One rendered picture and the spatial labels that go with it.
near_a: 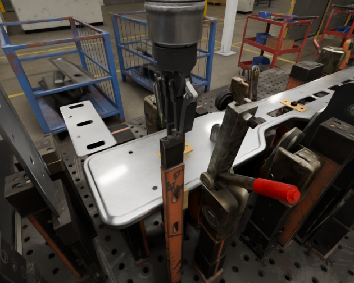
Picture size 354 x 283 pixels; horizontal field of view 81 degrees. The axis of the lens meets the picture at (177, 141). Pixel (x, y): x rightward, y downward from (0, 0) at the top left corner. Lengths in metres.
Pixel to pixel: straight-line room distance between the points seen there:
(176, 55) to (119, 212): 0.29
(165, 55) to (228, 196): 0.25
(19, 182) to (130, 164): 0.21
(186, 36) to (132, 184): 0.30
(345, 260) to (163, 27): 0.78
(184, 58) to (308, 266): 0.66
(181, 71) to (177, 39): 0.05
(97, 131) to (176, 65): 0.35
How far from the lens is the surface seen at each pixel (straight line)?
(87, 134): 0.62
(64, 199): 0.48
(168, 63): 0.35
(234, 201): 0.37
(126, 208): 0.42
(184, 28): 0.33
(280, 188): 0.28
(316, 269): 0.79
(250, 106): 0.28
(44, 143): 0.53
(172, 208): 0.33
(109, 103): 2.61
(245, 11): 11.17
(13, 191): 0.42
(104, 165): 0.51
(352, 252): 0.87
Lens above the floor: 1.34
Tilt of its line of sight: 39 degrees down
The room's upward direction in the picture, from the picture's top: straight up
